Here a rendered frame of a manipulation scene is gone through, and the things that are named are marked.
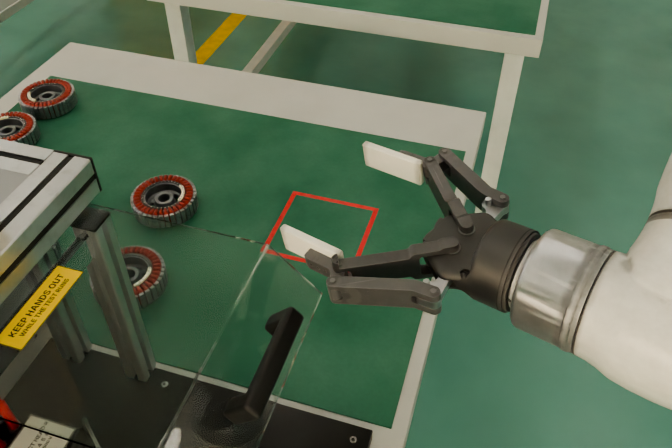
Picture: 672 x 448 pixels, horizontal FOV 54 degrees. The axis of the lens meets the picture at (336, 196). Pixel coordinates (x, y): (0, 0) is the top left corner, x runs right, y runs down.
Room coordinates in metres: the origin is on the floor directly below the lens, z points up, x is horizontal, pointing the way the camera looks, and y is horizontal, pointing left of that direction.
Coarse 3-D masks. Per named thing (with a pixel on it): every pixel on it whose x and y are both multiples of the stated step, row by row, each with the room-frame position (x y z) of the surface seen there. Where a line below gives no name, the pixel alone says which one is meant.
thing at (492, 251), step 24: (480, 216) 0.44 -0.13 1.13; (432, 240) 0.41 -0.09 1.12; (480, 240) 0.41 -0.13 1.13; (504, 240) 0.38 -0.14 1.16; (528, 240) 0.38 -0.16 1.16; (432, 264) 0.39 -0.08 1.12; (456, 264) 0.38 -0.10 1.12; (480, 264) 0.37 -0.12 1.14; (504, 264) 0.36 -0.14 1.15; (456, 288) 0.37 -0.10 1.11; (480, 288) 0.36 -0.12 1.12; (504, 288) 0.35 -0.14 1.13; (504, 312) 0.36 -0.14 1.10
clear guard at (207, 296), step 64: (64, 256) 0.45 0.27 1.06; (128, 256) 0.45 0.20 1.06; (192, 256) 0.45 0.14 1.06; (256, 256) 0.45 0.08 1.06; (0, 320) 0.37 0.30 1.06; (64, 320) 0.37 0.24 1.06; (128, 320) 0.37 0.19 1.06; (192, 320) 0.37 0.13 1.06; (256, 320) 0.39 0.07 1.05; (0, 384) 0.31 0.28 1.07; (64, 384) 0.31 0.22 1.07; (128, 384) 0.31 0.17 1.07; (192, 384) 0.31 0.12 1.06
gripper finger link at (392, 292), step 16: (336, 288) 0.37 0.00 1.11; (352, 288) 0.37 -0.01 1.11; (368, 288) 0.37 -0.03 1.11; (384, 288) 0.37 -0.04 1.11; (400, 288) 0.36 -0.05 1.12; (416, 288) 0.36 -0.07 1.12; (432, 288) 0.36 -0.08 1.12; (352, 304) 0.37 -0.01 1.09; (368, 304) 0.37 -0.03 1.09; (384, 304) 0.37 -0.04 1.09; (400, 304) 0.36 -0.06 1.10; (416, 304) 0.36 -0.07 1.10
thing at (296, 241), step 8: (288, 232) 0.44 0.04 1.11; (296, 232) 0.44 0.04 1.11; (288, 240) 0.44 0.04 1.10; (296, 240) 0.43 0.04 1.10; (304, 240) 0.43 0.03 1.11; (312, 240) 0.43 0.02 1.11; (320, 240) 0.43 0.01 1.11; (288, 248) 0.44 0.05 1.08; (296, 248) 0.44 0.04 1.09; (304, 248) 0.43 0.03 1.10; (312, 248) 0.42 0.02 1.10; (320, 248) 0.42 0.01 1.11; (328, 248) 0.41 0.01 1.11; (336, 248) 0.41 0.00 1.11; (328, 256) 0.41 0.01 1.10
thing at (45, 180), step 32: (0, 160) 0.54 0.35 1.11; (32, 160) 0.54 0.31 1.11; (64, 160) 0.54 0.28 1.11; (0, 192) 0.49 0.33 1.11; (32, 192) 0.49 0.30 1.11; (64, 192) 0.49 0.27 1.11; (96, 192) 0.53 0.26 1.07; (0, 224) 0.44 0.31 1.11; (32, 224) 0.45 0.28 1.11; (64, 224) 0.48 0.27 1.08; (0, 256) 0.40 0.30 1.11; (32, 256) 0.43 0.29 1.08; (0, 288) 0.39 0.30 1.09
